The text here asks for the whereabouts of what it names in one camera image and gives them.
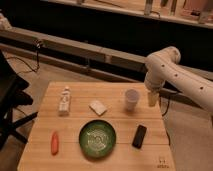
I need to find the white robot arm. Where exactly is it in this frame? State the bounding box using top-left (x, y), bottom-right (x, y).
top-left (144, 46), bottom-right (213, 116)

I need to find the white plastic cup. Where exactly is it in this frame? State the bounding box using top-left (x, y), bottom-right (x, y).
top-left (125, 89), bottom-right (140, 111)

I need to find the black phone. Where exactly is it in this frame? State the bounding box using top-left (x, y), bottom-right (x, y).
top-left (132, 125), bottom-right (147, 149)

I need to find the white sponge block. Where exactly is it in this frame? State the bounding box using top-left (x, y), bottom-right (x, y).
top-left (89, 100), bottom-right (107, 116)

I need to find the green round bowl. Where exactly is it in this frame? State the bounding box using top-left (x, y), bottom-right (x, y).
top-left (79, 120), bottom-right (116, 159)

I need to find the white tube bottle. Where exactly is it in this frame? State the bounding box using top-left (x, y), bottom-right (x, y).
top-left (58, 86), bottom-right (71, 116)

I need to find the orange carrot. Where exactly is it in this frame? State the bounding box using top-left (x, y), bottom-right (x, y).
top-left (51, 132), bottom-right (59, 155)

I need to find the black office chair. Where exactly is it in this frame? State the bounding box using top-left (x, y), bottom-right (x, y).
top-left (0, 50), bottom-right (37, 150)

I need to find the black cable behind table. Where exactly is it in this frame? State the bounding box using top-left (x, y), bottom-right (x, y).
top-left (159, 92), bottom-right (178, 118)

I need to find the black cable on floor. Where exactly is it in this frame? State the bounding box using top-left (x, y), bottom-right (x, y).
top-left (4, 39), bottom-right (45, 75)

